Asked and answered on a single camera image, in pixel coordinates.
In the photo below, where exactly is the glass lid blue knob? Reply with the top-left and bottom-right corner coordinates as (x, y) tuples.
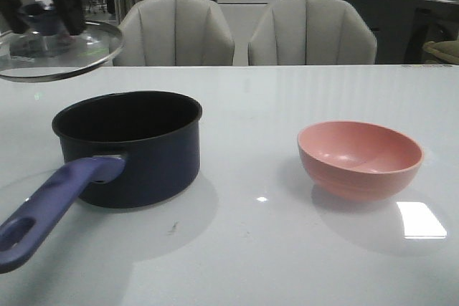
(1, 1), (124, 82)

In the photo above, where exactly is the pink bowl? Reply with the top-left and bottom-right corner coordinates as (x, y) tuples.
(297, 120), (424, 201)

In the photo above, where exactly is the left grey chair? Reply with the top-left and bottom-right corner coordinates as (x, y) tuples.
(113, 0), (235, 67)

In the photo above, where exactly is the grey chair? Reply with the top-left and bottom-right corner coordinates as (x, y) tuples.
(113, 0), (235, 67)
(247, 0), (377, 66)

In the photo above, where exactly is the right grey chair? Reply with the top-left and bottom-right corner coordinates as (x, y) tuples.
(247, 0), (377, 66)

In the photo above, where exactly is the beige sofa cushion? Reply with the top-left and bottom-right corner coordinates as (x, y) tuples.
(422, 40), (459, 65)

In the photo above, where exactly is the dark blue saucepan purple handle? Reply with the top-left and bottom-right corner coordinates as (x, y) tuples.
(1, 90), (202, 273)

